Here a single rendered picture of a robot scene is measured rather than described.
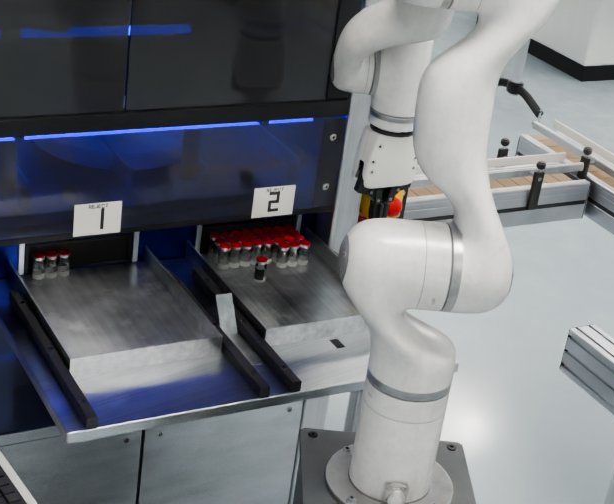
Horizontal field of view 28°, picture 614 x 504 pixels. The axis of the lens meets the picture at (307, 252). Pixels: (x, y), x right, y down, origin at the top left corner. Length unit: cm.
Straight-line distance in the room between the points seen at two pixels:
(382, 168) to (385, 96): 13
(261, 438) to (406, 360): 95
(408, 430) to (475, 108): 46
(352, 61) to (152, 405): 61
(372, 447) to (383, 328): 20
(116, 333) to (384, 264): 64
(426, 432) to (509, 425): 194
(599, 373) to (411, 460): 131
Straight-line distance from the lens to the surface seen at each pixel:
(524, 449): 362
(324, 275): 238
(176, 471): 255
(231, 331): 214
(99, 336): 211
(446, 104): 160
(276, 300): 227
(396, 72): 200
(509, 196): 278
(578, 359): 311
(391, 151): 206
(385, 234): 164
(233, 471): 262
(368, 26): 193
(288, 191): 232
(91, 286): 225
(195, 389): 199
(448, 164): 161
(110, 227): 220
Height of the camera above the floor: 196
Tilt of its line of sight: 26 degrees down
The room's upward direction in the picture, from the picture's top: 8 degrees clockwise
